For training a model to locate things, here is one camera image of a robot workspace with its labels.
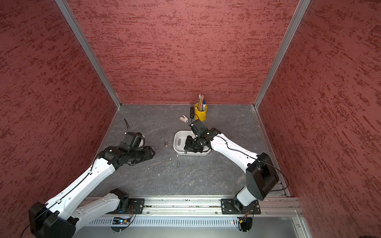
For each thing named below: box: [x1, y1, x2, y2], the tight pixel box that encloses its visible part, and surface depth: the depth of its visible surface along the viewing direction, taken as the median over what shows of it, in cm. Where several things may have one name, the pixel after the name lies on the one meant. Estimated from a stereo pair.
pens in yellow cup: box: [197, 94, 206, 112], surface depth 108 cm
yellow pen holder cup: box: [194, 102, 208, 122], surface depth 108 cm
